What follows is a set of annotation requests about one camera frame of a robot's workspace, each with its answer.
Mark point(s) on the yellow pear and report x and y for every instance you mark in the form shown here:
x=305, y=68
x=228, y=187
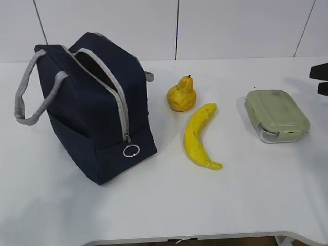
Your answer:
x=182, y=97

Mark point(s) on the green lidded glass container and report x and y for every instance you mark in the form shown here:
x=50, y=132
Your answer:
x=275, y=116

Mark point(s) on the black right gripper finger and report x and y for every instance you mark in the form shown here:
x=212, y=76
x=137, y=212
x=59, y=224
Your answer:
x=323, y=88
x=319, y=71

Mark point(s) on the yellow banana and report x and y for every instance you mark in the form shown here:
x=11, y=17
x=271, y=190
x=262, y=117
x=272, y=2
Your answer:
x=192, y=137

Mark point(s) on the navy blue lunch bag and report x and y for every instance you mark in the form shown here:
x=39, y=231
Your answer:
x=95, y=94

